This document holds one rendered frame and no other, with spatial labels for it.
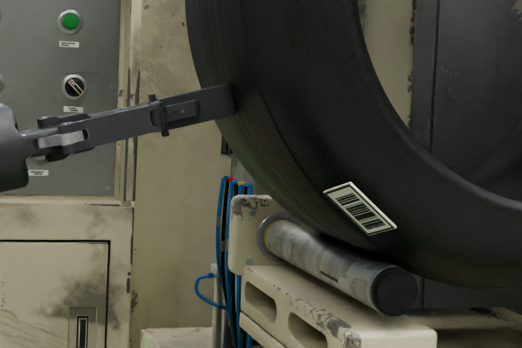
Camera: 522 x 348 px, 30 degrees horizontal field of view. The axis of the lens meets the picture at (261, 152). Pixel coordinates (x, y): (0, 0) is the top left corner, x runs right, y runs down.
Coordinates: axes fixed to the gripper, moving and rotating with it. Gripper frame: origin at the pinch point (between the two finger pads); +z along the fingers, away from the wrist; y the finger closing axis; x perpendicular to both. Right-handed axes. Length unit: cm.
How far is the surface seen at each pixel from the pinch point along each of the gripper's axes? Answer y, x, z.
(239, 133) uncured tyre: 3.4, 3.7, 4.5
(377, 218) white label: -11.5, 12.2, 11.2
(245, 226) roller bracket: 24.4, 17.0, 8.5
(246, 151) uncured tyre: 4.8, 5.7, 5.2
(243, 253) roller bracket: 24.5, 20.2, 7.5
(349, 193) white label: -11.4, 9.4, 9.1
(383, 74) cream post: 26.7, 2.7, 31.0
